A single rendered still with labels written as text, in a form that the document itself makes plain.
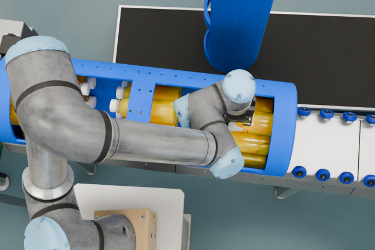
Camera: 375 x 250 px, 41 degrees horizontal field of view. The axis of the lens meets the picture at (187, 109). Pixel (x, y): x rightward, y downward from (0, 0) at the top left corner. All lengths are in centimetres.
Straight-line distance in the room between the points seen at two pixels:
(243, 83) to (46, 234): 55
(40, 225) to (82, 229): 10
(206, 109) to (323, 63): 159
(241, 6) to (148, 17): 93
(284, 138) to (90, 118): 69
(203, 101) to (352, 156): 74
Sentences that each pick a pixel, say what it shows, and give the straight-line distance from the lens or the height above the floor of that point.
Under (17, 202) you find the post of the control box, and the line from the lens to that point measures 248.
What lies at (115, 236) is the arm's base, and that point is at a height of 134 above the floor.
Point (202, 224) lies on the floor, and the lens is 257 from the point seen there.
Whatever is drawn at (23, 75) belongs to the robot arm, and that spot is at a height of 178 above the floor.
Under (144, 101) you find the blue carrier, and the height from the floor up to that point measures 123.
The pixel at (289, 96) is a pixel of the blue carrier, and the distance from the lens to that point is 143.
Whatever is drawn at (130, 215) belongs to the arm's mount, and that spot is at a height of 130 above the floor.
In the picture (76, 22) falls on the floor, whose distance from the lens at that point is 293.
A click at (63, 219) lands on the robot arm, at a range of 120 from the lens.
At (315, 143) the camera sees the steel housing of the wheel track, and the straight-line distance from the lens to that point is 172.
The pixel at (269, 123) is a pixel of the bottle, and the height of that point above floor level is 118.
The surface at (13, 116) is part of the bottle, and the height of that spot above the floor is 113.
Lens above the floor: 257
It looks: 75 degrees down
